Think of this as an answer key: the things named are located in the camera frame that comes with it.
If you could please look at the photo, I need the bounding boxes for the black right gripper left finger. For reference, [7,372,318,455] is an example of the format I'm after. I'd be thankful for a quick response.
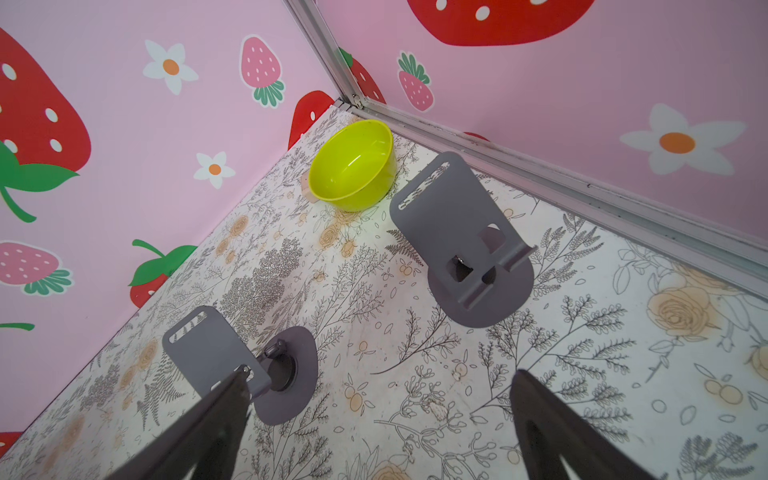
[109,367,251,479]

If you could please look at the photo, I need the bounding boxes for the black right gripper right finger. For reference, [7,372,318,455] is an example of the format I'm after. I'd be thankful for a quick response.
[510,370,651,479]

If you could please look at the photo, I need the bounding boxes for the grey stand right rear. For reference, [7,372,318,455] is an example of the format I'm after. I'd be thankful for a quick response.
[162,306,319,426]

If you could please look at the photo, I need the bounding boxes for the grey stand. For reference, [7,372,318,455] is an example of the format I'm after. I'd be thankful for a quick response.
[390,152,535,328]
[162,306,319,426]

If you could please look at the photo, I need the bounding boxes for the grey stand far right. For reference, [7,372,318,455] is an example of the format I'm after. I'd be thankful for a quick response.
[390,152,535,328]

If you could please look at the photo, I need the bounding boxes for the lime green plastic bowl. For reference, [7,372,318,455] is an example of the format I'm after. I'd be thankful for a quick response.
[308,119,397,212]

